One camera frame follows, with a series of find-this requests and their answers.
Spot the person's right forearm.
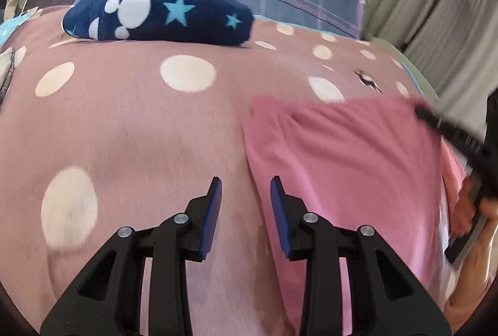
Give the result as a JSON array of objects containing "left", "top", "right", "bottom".
[{"left": 444, "top": 204, "right": 498, "bottom": 323}]

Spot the teal cloth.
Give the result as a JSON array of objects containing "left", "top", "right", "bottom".
[{"left": 0, "top": 15, "right": 34, "bottom": 46}]

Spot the grey curtain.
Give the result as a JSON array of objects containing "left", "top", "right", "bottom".
[{"left": 364, "top": 0, "right": 498, "bottom": 122}]

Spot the small black hair clip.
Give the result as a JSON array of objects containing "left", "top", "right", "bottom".
[{"left": 353, "top": 68, "right": 383, "bottom": 93}]

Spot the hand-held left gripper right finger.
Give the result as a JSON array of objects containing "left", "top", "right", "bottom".
[{"left": 270, "top": 176, "right": 454, "bottom": 336}]

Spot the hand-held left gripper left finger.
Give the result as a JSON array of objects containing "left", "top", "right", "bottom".
[{"left": 39, "top": 176, "right": 223, "bottom": 336}]

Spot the pink polka dot bed sheet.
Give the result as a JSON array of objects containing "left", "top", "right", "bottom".
[{"left": 0, "top": 3, "right": 440, "bottom": 336}]

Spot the person's right hand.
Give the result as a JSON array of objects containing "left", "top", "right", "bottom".
[{"left": 450, "top": 176, "right": 498, "bottom": 240}]

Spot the pink garment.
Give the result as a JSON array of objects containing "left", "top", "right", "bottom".
[{"left": 241, "top": 95, "right": 467, "bottom": 336}]

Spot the white patterned cloth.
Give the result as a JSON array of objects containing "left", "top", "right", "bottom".
[{"left": 0, "top": 47, "right": 17, "bottom": 111}]

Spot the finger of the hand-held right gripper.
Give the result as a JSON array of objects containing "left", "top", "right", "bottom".
[{"left": 414, "top": 103, "right": 491, "bottom": 166}]

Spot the navy star print blanket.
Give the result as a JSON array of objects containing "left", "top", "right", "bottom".
[{"left": 62, "top": 0, "right": 254, "bottom": 47}]

